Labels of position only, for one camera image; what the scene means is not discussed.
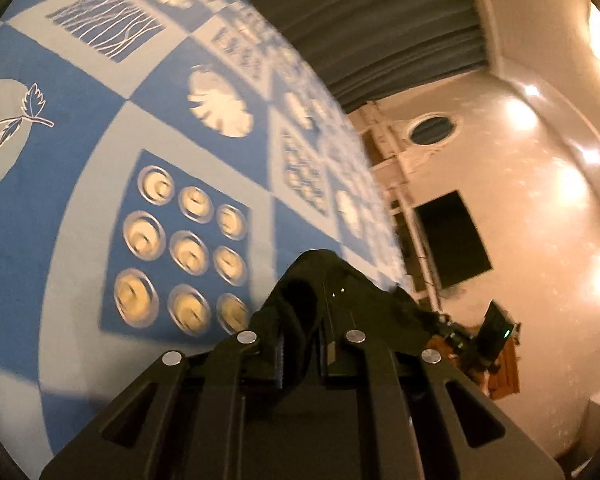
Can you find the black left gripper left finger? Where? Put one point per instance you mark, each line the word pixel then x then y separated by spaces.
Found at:
pixel 182 418

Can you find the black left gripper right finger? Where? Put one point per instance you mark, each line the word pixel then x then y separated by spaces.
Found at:
pixel 417 417

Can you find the black pant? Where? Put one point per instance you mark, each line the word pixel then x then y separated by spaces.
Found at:
pixel 302 326

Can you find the brown wooden cabinet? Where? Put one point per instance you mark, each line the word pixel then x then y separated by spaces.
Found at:
pixel 503 374

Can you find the oval white framed mirror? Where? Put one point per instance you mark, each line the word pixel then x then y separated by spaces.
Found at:
pixel 433 129

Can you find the blue patterned bedspread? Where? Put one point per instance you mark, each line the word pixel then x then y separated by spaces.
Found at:
pixel 162 163

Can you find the dark grey curtain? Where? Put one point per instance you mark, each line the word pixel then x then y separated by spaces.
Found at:
pixel 366 50

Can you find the black wall television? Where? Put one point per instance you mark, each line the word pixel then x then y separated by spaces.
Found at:
pixel 453 239

